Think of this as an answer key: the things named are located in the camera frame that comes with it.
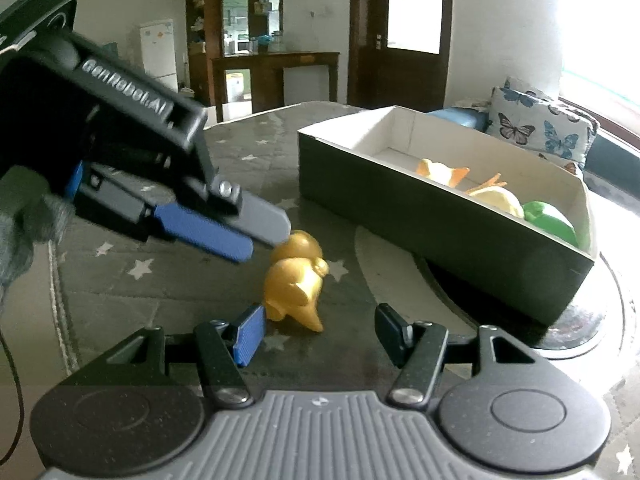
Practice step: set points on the small butterfly print pillow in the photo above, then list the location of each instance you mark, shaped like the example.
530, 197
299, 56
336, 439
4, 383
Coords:
525, 87

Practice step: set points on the wooden door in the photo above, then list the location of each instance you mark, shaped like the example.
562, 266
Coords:
365, 60

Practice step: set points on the white refrigerator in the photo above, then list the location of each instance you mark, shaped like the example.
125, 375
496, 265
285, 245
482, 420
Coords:
157, 55

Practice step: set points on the window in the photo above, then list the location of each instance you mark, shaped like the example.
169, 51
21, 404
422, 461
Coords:
605, 35

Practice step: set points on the yellow plastic dolphin toy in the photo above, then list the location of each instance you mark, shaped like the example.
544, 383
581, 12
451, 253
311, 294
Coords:
437, 171

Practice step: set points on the wooden cabinet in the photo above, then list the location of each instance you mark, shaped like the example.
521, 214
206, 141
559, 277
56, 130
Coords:
270, 75

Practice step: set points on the yellow plush toy orange stem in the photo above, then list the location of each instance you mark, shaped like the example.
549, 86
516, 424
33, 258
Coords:
500, 200

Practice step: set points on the person's left hand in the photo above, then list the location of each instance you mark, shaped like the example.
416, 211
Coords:
25, 225

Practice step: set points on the gold plastic animal toy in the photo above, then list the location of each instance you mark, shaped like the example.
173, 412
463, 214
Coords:
292, 285

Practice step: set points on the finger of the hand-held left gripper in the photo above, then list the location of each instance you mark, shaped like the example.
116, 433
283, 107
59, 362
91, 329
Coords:
260, 222
210, 237

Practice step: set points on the white microwave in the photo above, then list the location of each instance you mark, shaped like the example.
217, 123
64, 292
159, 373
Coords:
237, 46

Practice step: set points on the green plush toy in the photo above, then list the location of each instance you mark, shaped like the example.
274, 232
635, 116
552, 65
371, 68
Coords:
552, 222

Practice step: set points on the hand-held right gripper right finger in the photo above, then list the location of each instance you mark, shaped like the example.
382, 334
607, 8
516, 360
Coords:
392, 335

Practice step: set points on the dark cardboard box white inside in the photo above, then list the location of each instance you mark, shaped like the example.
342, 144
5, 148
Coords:
450, 245

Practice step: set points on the large butterfly print pillow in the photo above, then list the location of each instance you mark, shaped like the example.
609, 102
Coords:
540, 125

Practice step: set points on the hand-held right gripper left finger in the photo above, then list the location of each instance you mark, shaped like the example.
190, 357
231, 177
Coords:
250, 332

